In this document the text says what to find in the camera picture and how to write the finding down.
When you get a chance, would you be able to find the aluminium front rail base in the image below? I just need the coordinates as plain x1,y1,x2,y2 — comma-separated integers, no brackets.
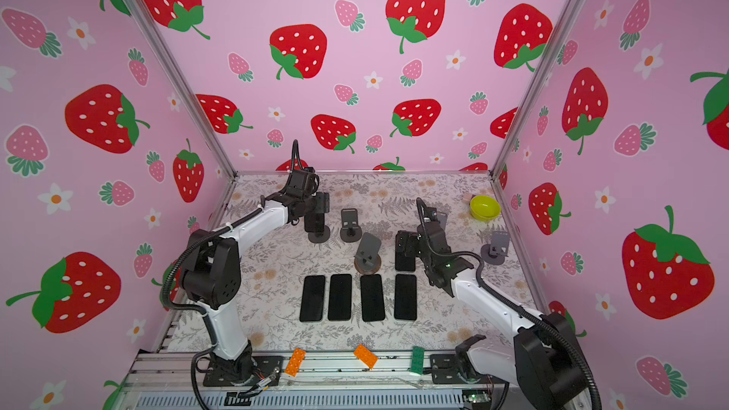
105,350,531,409

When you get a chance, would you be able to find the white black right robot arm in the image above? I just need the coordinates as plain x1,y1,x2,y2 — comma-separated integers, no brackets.
395,221,603,409

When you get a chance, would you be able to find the aluminium corner post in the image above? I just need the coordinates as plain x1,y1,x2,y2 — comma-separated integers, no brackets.
123,0,237,180
491,0,587,178

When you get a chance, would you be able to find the orange brick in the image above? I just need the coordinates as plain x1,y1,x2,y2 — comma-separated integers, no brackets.
285,348,307,378
353,345,379,369

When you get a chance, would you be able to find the lime green plastic bowl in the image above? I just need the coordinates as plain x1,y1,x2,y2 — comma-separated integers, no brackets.
469,196,501,222

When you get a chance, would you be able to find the grey stand rear middle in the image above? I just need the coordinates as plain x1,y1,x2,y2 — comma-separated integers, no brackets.
340,208,363,243

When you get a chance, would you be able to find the orange brick middle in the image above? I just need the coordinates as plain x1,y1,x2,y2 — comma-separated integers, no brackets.
353,345,379,369

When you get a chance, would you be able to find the grey stand right rear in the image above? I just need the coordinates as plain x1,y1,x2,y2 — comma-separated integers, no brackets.
436,211,448,229

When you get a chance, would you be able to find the orange brick left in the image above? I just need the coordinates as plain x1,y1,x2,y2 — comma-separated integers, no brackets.
285,348,307,378

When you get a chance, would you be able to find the grey stand far right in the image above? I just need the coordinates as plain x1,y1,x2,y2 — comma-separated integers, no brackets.
480,231,511,266

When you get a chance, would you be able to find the aluminium corner post left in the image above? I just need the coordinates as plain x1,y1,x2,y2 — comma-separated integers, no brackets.
123,0,237,180

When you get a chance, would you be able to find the round wooden phone stand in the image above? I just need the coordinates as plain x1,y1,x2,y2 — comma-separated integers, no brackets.
354,233,382,275

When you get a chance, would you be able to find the aluminium corner post right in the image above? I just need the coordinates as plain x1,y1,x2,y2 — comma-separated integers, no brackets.
491,0,587,178

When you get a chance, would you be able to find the grey stand rear left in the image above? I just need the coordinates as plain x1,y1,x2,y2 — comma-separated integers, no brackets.
308,226,330,244

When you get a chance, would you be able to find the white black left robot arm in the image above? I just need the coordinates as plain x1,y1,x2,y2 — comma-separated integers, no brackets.
161,193,330,385

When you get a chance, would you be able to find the green brick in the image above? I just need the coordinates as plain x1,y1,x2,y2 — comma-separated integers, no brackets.
409,347,425,376

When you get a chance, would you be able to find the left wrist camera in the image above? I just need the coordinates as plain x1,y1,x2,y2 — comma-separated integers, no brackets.
283,169,319,199

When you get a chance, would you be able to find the grey stand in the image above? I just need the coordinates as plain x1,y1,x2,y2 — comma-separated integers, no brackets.
340,208,363,243
480,231,511,266
436,211,448,229
308,226,330,244

